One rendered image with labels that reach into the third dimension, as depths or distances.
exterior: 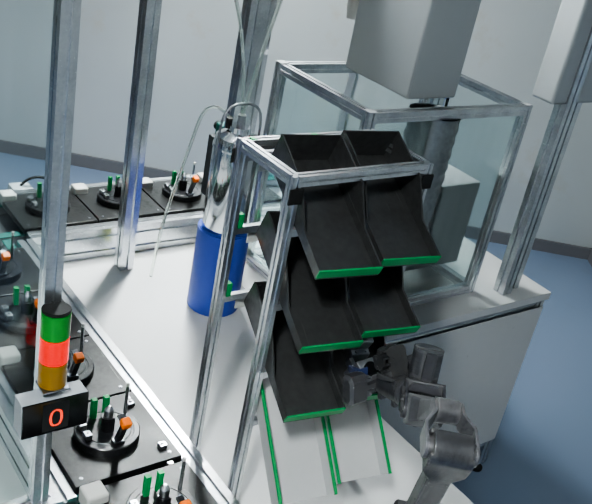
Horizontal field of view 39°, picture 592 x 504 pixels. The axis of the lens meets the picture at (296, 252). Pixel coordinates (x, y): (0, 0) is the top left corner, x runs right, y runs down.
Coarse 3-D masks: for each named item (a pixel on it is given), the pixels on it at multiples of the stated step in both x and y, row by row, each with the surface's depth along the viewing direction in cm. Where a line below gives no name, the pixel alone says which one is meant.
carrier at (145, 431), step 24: (96, 408) 182; (120, 408) 190; (144, 408) 192; (72, 432) 181; (96, 432) 179; (144, 432) 185; (72, 456) 174; (96, 456) 176; (120, 456) 177; (144, 456) 178; (168, 456) 179; (72, 480) 168; (96, 480) 170
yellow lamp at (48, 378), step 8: (40, 368) 145; (48, 368) 144; (56, 368) 144; (64, 368) 146; (40, 376) 146; (48, 376) 145; (56, 376) 145; (64, 376) 147; (40, 384) 146; (48, 384) 146; (56, 384) 146; (64, 384) 148
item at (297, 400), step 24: (264, 288) 174; (288, 336) 174; (288, 360) 171; (312, 360) 173; (288, 384) 167; (312, 384) 169; (336, 384) 169; (288, 408) 164; (312, 408) 166; (336, 408) 168
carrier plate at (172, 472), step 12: (168, 468) 176; (180, 468) 177; (120, 480) 171; (132, 480) 171; (168, 480) 173; (192, 480) 174; (108, 492) 167; (120, 492) 168; (132, 492) 168; (192, 492) 171; (204, 492) 172
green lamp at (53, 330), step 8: (40, 320) 142; (48, 320) 140; (56, 320) 140; (64, 320) 141; (40, 328) 142; (48, 328) 140; (56, 328) 141; (64, 328) 141; (40, 336) 142; (48, 336) 141; (56, 336) 141; (64, 336) 142
